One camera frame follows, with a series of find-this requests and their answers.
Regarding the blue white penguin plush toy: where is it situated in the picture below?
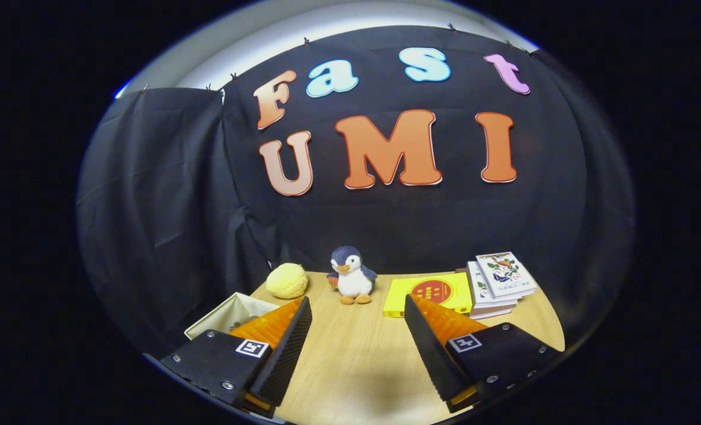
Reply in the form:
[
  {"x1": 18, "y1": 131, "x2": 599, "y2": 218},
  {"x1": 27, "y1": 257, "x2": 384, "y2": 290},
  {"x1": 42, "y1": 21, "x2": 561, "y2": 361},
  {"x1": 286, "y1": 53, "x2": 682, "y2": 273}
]
[{"x1": 327, "y1": 246, "x2": 378, "y2": 305}]

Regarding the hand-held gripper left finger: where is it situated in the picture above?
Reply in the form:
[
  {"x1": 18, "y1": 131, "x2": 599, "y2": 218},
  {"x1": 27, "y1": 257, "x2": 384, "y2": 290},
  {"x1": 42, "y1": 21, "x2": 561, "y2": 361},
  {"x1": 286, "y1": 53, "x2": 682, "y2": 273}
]
[{"x1": 160, "y1": 296, "x2": 313, "y2": 419}]

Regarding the white book with bird cover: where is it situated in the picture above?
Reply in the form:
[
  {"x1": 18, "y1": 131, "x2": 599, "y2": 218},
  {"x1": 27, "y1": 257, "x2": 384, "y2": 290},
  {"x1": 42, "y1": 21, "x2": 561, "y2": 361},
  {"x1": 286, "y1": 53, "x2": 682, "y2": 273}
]
[{"x1": 476, "y1": 252, "x2": 537, "y2": 299}]

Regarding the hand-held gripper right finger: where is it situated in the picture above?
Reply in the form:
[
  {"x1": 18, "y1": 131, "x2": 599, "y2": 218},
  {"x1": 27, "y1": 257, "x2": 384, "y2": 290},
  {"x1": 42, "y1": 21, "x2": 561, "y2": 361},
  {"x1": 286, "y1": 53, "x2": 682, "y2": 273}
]
[{"x1": 404, "y1": 294, "x2": 563, "y2": 414}]

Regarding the yellow book with red circle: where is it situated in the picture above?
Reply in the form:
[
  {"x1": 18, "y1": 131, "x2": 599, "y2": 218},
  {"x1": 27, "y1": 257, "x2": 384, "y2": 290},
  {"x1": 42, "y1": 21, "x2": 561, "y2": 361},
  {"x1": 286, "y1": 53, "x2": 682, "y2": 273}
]
[{"x1": 383, "y1": 272, "x2": 473, "y2": 318}]

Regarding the pale pink book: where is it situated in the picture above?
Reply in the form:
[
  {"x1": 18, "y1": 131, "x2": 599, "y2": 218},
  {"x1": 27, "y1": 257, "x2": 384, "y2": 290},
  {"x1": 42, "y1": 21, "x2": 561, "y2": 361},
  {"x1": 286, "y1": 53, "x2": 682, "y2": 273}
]
[{"x1": 470, "y1": 303, "x2": 517, "y2": 320}]

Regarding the yellow bun plush toy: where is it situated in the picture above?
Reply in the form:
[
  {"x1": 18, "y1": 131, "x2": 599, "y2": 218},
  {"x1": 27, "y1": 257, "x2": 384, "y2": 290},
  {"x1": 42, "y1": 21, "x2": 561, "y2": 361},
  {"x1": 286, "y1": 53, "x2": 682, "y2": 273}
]
[{"x1": 266, "y1": 263, "x2": 309, "y2": 300}]

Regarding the cream fabric storage box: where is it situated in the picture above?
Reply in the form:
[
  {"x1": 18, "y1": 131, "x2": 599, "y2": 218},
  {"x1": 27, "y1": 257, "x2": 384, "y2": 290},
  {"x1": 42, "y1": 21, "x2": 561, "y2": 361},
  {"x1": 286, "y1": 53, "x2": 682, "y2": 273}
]
[{"x1": 184, "y1": 292, "x2": 280, "y2": 341}]

